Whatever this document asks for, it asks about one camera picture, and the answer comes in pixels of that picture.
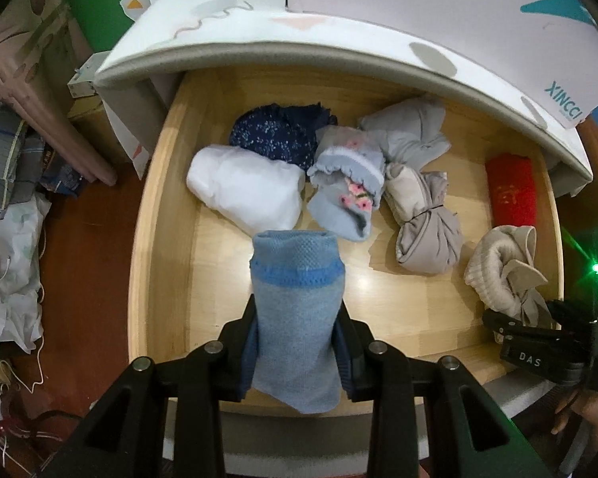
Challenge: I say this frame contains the grey plaid cloth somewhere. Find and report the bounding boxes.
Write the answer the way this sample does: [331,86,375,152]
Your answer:
[0,90,45,220]

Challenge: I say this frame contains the grey pink-flower sock roll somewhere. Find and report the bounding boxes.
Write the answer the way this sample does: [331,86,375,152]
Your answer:
[306,127,386,242]

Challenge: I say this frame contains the red sock roll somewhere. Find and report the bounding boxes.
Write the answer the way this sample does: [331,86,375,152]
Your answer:
[486,155,538,227]

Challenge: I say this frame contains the grey underwear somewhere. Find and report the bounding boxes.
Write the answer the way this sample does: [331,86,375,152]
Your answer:
[356,97,452,165]

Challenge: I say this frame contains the brown cardboard box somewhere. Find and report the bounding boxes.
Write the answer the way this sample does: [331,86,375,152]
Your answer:
[70,94,130,165]

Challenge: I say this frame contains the white underwear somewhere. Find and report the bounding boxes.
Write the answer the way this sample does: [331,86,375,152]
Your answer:
[187,144,306,234]

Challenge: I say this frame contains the small white patterned box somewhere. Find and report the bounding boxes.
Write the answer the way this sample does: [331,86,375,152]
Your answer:
[67,52,108,98]

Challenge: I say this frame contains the green foam mat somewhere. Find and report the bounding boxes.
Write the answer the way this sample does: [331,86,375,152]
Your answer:
[52,0,180,55]

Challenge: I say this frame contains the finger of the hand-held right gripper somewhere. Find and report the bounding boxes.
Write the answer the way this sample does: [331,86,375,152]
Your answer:
[481,309,559,344]
[548,299,596,332]

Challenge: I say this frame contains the navy floral sock roll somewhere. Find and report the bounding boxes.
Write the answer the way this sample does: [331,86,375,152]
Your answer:
[228,102,338,172]

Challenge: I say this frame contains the thin white cable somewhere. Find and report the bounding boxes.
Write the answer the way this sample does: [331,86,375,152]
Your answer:
[0,229,48,394]

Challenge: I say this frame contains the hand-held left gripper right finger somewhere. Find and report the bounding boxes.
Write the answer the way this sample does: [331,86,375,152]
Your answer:
[331,301,554,478]

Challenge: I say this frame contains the person's right hand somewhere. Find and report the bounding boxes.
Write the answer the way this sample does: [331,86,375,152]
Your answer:
[551,386,598,436]

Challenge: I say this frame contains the grey bedside cabinet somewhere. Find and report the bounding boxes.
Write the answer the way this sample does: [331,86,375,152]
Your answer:
[94,35,594,197]

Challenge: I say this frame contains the pink floral bedding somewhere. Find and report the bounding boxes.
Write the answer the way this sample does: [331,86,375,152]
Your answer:
[0,0,118,187]

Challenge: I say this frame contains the grey wooden drawer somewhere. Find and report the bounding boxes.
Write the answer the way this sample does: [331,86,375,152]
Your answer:
[127,67,579,478]

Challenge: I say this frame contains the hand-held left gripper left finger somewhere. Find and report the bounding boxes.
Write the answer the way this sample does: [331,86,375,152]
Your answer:
[40,295,260,478]

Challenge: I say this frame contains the beige underwear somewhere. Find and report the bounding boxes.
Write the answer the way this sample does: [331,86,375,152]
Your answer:
[383,162,463,274]

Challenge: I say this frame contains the blue packet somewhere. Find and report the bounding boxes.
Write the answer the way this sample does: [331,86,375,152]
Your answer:
[40,152,88,197]

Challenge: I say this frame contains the light blue sock roll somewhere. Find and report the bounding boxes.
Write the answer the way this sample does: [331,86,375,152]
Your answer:
[249,229,346,415]

